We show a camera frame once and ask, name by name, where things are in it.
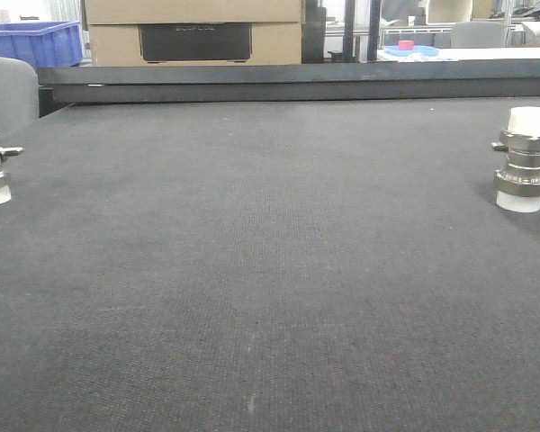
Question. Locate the upper cardboard box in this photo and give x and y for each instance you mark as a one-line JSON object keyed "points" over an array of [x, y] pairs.
{"points": [[217, 11]]}

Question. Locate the blue plastic crate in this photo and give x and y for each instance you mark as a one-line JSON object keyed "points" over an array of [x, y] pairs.
{"points": [[42, 44]]}

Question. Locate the lower cardboard box black print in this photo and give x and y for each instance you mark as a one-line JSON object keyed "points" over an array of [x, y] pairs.
{"points": [[272, 44]]}

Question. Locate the pink block in tray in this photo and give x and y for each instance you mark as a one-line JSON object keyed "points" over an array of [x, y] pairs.
{"points": [[406, 44]]}

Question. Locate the blue tray on table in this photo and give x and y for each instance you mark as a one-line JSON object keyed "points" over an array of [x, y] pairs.
{"points": [[427, 51]]}

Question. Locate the grey chair backrest left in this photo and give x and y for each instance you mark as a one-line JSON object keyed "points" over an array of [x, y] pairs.
{"points": [[19, 95]]}

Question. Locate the white background table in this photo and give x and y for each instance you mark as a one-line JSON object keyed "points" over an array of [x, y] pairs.
{"points": [[469, 54]]}

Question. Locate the black vertical post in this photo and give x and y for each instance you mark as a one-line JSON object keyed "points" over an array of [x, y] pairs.
{"points": [[348, 55]]}

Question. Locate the black conveyor end rail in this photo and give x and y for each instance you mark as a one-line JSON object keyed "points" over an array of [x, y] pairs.
{"points": [[518, 77]]}

